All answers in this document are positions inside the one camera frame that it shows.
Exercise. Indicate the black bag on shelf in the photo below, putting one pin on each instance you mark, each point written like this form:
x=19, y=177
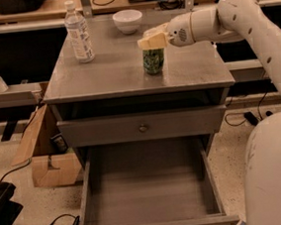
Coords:
x=9, y=7

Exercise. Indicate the closed grey top drawer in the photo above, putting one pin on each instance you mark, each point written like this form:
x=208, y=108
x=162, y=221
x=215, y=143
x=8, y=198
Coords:
x=143, y=126

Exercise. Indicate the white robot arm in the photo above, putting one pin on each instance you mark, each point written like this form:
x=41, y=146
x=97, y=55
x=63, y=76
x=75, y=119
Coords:
x=227, y=21

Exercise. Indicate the white ceramic bowl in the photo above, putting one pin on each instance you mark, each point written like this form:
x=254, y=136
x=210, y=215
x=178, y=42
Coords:
x=127, y=21

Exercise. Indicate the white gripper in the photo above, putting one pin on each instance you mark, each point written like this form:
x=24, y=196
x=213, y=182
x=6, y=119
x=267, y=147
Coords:
x=179, y=30

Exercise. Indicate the green soda can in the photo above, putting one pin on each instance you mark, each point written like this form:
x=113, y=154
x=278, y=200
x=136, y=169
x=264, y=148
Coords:
x=153, y=61

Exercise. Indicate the clear plastic water bottle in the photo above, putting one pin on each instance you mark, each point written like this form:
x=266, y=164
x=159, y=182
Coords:
x=77, y=29

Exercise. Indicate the grey drawer cabinet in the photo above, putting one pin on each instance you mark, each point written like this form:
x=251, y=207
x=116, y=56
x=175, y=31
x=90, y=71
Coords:
x=115, y=82

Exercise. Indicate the open grey middle drawer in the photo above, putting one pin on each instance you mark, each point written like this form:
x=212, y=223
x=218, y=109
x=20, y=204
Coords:
x=158, y=182

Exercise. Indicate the brown cardboard box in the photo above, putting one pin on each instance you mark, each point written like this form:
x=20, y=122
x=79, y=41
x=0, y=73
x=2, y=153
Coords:
x=49, y=166

